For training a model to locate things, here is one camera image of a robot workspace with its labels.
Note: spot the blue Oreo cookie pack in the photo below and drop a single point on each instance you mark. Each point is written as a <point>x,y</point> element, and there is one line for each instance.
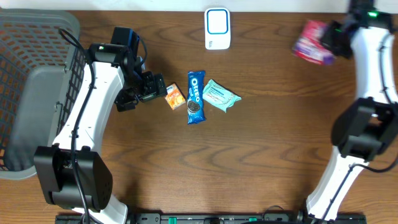
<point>195,97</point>

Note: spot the orange snack packet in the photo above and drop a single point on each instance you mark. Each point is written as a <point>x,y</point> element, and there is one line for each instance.
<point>174,96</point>

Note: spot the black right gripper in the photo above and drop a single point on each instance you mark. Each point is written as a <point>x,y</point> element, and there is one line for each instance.
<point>326,40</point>

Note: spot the grey plastic mesh basket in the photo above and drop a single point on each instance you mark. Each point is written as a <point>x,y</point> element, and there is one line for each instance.
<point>41,76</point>

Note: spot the mint green wipes pack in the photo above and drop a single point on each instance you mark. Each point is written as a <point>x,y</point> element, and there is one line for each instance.
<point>218,96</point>

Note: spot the purple snack package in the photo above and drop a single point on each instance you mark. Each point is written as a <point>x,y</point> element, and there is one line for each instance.
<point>308,46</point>

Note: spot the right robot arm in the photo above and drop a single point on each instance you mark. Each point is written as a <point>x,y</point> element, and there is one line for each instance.
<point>369,125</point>

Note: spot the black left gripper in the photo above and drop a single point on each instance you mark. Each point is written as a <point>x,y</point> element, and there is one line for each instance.
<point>154,86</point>

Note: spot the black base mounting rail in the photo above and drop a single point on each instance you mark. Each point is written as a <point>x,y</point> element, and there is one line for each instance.
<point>155,218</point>

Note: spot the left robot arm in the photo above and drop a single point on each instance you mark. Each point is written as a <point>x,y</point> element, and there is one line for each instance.
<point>71,171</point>

